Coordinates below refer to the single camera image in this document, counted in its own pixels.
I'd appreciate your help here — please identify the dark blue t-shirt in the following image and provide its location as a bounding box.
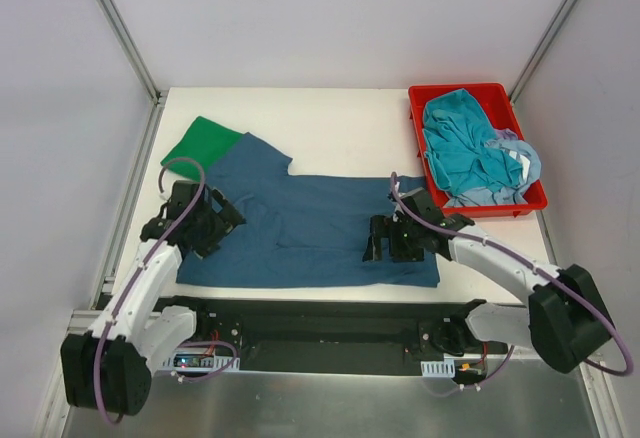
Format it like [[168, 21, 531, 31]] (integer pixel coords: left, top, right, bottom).
[[176, 133, 440, 288]]

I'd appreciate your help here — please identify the green t-shirt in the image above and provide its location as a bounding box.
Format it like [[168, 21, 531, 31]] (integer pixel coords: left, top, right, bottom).
[[161, 116, 243, 181]]

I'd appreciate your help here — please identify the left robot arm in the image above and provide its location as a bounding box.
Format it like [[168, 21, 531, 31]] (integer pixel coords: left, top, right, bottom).
[[60, 180, 246, 417]]

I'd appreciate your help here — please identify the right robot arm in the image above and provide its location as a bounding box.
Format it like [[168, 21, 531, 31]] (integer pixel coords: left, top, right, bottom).
[[363, 188, 616, 373]]

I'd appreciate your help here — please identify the teal t-shirt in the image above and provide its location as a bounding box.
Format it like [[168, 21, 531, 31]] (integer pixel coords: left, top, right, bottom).
[[423, 89, 498, 199]]

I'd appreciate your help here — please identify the light blue t-shirt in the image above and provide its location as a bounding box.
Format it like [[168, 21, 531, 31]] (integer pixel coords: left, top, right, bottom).
[[447, 129, 541, 207]]

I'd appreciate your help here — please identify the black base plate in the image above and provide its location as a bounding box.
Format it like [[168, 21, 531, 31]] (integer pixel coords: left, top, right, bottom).
[[155, 296, 509, 376]]

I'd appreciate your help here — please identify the right white cable duct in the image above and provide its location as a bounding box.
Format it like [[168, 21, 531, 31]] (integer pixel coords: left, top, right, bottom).
[[420, 358, 456, 379]]

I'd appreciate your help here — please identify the white cable duct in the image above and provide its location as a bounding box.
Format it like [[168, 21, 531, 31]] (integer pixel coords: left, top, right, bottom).
[[420, 358, 456, 379], [159, 352, 240, 373]]

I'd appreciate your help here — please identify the left white cable duct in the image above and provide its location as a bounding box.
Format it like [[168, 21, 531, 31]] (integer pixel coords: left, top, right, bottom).
[[159, 352, 240, 373]]

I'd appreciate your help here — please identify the left aluminium frame post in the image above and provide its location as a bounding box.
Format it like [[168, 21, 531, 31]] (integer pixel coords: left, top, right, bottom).
[[96, 0, 162, 105]]

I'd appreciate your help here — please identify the aluminium frame post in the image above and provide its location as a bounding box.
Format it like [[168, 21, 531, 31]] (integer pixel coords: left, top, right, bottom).
[[508, 0, 580, 104], [96, 0, 162, 105]]

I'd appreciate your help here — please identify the right aluminium frame post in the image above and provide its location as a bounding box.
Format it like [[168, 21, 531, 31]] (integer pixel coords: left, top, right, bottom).
[[508, 0, 580, 104]]

